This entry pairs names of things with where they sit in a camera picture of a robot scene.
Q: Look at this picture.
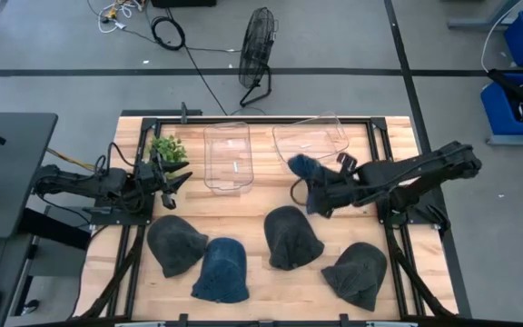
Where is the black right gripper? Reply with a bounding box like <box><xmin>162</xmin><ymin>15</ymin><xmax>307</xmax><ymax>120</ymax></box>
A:
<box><xmin>318</xmin><ymin>161</ymin><xmax>384</xmax><ymax>220</ymax></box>

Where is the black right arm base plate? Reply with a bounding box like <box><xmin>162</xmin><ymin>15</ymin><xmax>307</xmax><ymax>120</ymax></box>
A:
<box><xmin>375</xmin><ymin>186</ymin><xmax>452</xmax><ymax>231</ymax></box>

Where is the white cable bundle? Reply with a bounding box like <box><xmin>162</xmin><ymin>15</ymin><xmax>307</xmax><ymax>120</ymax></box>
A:
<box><xmin>95</xmin><ymin>0</ymin><xmax>145</xmax><ymax>35</ymax></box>

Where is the yellow cable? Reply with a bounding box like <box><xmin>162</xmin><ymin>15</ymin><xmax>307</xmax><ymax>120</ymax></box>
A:
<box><xmin>45</xmin><ymin>146</ymin><xmax>97</xmax><ymax>173</ymax></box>

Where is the clear plastic bin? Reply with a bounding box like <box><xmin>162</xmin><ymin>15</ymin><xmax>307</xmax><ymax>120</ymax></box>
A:
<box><xmin>271</xmin><ymin>111</ymin><xmax>350</xmax><ymax>170</ymax></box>
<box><xmin>202</xmin><ymin>121</ymin><xmax>255</xmax><ymax>196</ymax></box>

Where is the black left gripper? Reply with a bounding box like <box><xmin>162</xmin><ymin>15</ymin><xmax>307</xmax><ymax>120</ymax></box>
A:
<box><xmin>134</xmin><ymin>152</ymin><xmax>194</xmax><ymax>197</ymax></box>

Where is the blue denim bucket hat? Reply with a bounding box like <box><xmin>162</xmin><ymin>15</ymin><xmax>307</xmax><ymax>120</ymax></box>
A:
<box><xmin>190</xmin><ymin>236</ymin><xmax>251</xmax><ymax>305</ymax></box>
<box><xmin>286</xmin><ymin>153</ymin><xmax>340</xmax><ymax>220</ymax></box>

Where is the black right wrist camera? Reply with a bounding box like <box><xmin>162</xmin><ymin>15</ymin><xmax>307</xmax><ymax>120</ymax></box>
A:
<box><xmin>336</xmin><ymin>152</ymin><xmax>360</xmax><ymax>173</ymax></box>

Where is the black coiled cable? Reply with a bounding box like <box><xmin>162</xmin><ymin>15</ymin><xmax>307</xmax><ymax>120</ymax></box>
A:
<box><xmin>150</xmin><ymin>15</ymin><xmax>187</xmax><ymax>52</ymax></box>

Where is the black desk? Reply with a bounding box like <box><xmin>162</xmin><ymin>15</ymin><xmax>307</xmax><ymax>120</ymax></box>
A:
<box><xmin>0</xmin><ymin>110</ymin><xmax>59</xmax><ymax>242</ymax></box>

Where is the dark grey bucket hat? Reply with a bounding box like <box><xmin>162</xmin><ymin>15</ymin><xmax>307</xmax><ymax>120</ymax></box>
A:
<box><xmin>320</xmin><ymin>241</ymin><xmax>389</xmax><ymax>313</ymax></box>
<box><xmin>145</xmin><ymin>214</ymin><xmax>210</xmax><ymax>280</ymax></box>
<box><xmin>262</xmin><ymin>204</ymin><xmax>326</xmax><ymax>273</ymax></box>

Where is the black table frame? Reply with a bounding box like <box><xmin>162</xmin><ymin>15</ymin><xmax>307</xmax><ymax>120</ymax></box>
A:
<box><xmin>78</xmin><ymin>115</ymin><xmax>459</xmax><ymax>322</ymax></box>

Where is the small green plant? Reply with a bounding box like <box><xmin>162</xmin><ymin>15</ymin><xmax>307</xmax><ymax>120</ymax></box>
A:
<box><xmin>148</xmin><ymin>134</ymin><xmax>189</xmax><ymax>165</ymax></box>

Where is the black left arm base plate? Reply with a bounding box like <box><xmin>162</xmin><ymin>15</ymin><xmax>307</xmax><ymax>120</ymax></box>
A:
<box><xmin>88</xmin><ymin>190</ymin><xmax>156</xmax><ymax>227</ymax></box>

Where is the black floor fan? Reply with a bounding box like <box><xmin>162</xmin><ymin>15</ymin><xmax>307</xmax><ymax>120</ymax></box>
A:
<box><xmin>237</xmin><ymin>5</ymin><xmax>280</xmax><ymax>109</ymax></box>

